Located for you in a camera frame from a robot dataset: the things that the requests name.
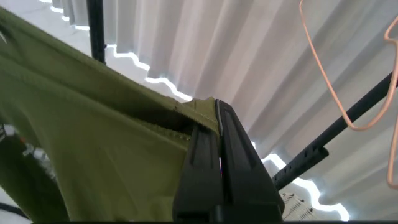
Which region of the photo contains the black clothes rack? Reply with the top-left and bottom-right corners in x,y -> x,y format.
86,0 -> 394,191

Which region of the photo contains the white laundry basket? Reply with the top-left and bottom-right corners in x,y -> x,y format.
278,190 -> 317,222

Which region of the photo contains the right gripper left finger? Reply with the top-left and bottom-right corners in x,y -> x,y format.
172,123 -> 224,222

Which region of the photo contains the green sleeveless shirt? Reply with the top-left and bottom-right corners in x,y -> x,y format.
0,6 -> 220,222

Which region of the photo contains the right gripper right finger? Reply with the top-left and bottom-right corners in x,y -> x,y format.
215,98 -> 285,222

